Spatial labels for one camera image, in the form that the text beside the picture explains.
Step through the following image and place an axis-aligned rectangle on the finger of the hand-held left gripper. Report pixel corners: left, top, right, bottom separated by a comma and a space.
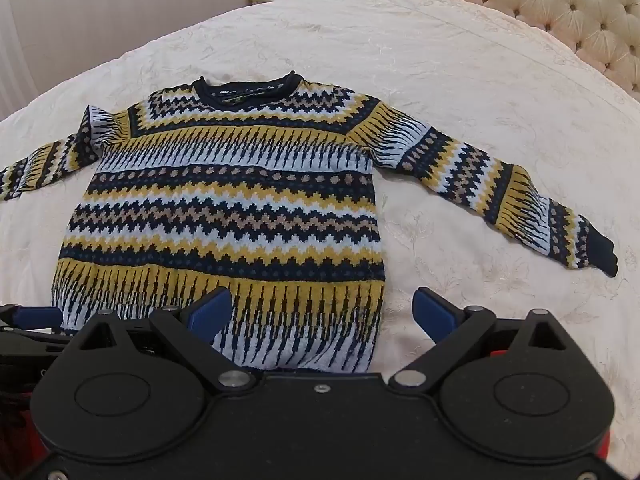
0, 303, 65, 332

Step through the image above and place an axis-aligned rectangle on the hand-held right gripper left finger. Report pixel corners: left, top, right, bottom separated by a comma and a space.
70, 287, 253, 394

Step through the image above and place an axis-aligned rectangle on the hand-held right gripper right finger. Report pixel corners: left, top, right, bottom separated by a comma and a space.
390, 287, 574, 392

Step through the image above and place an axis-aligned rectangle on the yellow navy patterned knit sweater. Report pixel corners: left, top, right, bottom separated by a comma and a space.
0, 72, 619, 374

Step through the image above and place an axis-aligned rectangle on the cream embroidered bedspread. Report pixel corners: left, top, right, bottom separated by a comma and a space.
0, 0, 640, 466

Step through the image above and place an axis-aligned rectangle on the cream tufted headboard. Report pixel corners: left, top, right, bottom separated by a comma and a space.
404, 0, 640, 97

